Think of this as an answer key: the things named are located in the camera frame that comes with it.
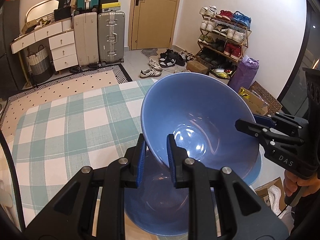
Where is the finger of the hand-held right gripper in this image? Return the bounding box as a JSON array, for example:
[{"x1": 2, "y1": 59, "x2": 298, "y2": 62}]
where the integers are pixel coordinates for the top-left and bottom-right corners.
[
  {"x1": 252, "y1": 112, "x2": 310, "y2": 130},
  {"x1": 235, "y1": 119, "x2": 304, "y2": 146}
]

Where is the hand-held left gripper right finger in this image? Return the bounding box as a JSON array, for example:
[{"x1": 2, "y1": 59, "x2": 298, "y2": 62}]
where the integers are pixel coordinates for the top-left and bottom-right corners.
[{"x1": 166, "y1": 134, "x2": 289, "y2": 240}]

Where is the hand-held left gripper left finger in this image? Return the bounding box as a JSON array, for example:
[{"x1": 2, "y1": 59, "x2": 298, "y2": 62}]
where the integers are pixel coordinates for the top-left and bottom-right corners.
[{"x1": 25, "y1": 134, "x2": 146, "y2": 240}]

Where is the blue bowl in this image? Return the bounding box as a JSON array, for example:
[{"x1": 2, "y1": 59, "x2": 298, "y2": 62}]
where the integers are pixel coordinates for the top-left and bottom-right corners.
[
  {"x1": 140, "y1": 72, "x2": 261, "y2": 180},
  {"x1": 124, "y1": 150, "x2": 262, "y2": 237}
]

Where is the person's right hand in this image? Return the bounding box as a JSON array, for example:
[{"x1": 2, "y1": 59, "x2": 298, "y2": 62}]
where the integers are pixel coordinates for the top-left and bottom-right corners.
[{"x1": 284, "y1": 170, "x2": 320, "y2": 197}]

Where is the yellow bag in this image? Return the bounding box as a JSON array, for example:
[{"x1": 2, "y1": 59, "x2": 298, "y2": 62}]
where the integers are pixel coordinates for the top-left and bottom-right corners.
[{"x1": 239, "y1": 87, "x2": 253, "y2": 100}]

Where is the open cardboard box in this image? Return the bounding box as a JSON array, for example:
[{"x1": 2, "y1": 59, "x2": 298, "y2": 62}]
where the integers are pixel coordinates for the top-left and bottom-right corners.
[{"x1": 255, "y1": 177, "x2": 287, "y2": 218}]

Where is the clear plastic wrap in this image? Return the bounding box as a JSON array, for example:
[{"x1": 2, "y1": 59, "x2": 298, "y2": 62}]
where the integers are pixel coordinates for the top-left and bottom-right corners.
[{"x1": 269, "y1": 185, "x2": 288, "y2": 218}]

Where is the purple bag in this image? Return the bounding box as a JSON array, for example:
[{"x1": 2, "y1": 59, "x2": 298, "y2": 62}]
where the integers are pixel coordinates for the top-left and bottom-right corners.
[{"x1": 229, "y1": 55, "x2": 259, "y2": 93}]

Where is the shoe rack with shoes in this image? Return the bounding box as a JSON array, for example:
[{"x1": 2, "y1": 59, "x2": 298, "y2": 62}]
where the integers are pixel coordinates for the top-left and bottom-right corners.
[{"x1": 196, "y1": 5, "x2": 252, "y2": 79}]

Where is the brown cardboard box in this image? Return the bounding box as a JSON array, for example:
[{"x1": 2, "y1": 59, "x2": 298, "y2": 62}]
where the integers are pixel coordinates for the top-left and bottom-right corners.
[{"x1": 186, "y1": 60, "x2": 209, "y2": 75}]

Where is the teal checked tablecloth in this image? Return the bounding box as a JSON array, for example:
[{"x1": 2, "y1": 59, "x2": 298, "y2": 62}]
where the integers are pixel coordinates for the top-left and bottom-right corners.
[{"x1": 11, "y1": 79, "x2": 260, "y2": 230}]

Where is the dark glass door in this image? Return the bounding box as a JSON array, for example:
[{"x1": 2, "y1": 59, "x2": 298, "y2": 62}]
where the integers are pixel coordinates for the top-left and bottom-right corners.
[{"x1": 280, "y1": 0, "x2": 320, "y2": 115}]

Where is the pile of loose shoes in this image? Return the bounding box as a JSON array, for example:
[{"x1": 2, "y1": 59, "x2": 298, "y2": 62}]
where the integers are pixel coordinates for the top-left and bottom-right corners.
[{"x1": 139, "y1": 50, "x2": 194, "y2": 79}]

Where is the patterned rug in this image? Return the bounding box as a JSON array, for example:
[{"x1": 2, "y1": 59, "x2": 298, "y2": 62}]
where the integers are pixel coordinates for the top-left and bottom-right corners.
[{"x1": 7, "y1": 64, "x2": 133, "y2": 135}]

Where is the grey door mat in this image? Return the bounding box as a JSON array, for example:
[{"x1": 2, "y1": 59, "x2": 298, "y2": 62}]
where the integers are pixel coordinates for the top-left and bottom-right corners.
[{"x1": 141, "y1": 48, "x2": 158, "y2": 58}]

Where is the silver suitcase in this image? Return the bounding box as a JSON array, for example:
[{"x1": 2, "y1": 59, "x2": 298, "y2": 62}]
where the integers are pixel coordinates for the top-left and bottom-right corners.
[{"x1": 97, "y1": 11, "x2": 125, "y2": 64}]

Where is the beige suitcase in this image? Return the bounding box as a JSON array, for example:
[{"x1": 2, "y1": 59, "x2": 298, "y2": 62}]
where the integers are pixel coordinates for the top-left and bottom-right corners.
[{"x1": 72, "y1": 12, "x2": 100, "y2": 67}]

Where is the white dresser with drawers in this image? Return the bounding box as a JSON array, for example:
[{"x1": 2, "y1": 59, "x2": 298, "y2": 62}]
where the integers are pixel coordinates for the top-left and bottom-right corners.
[{"x1": 10, "y1": 17, "x2": 78, "y2": 72}]

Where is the woven laundry basket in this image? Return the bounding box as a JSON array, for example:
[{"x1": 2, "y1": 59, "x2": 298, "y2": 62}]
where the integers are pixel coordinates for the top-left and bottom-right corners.
[{"x1": 26, "y1": 45, "x2": 53, "y2": 83}]

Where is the wooden door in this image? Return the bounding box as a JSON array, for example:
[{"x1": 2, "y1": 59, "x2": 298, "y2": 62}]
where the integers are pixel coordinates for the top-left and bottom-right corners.
[{"x1": 128, "y1": 0, "x2": 182, "y2": 50}]

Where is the yellow and black shoe box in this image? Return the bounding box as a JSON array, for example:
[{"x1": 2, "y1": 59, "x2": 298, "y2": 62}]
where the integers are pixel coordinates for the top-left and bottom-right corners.
[{"x1": 99, "y1": 2, "x2": 122, "y2": 13}]

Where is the black fabric bag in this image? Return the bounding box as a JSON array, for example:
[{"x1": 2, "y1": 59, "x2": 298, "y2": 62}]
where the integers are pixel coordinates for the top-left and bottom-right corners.
[{"x1": 54, "y1": 7, "x2": 73, "y2": 20}]

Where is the small cardboard box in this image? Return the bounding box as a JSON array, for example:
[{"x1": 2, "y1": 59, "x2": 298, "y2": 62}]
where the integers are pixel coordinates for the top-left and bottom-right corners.
[{"x1": 21, "y1": 20, "x2": 38, "y2": 34}]

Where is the oval mirror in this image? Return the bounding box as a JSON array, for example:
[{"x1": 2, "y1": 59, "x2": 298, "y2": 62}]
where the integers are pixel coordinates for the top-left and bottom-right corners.
[{"x1": 25, "y1": 0, "x2": 60, "y2": 23}]

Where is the black braided cable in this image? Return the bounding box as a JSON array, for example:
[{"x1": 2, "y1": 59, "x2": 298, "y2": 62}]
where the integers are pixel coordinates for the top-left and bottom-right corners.
[{"x1": 0, "y1": 130, "x2": 25, "y2": 230}]

